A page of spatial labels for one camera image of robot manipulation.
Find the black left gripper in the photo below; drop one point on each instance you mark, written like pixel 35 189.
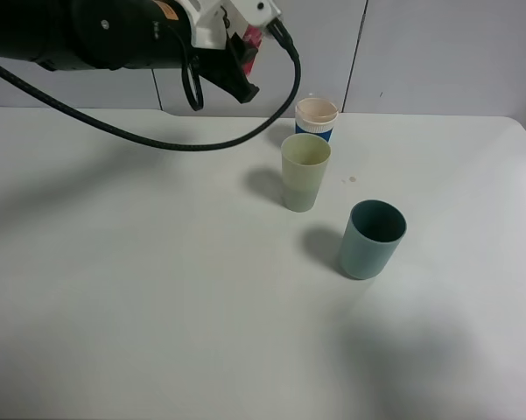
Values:
pixel 173 37

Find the clear bottle with pink label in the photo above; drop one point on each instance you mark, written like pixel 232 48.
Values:
pixel 252 40

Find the pale green plastic cup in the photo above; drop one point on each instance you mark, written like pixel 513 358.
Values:
pixel 304 160

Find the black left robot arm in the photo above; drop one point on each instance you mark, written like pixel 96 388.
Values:
pixel 110 35

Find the blue and white cup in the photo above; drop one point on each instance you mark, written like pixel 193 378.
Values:
pixel 316 116

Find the teal plastic cup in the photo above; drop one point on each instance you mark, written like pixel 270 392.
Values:
pixel 373 232

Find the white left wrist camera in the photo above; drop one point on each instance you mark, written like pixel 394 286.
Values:
pixel 212 21

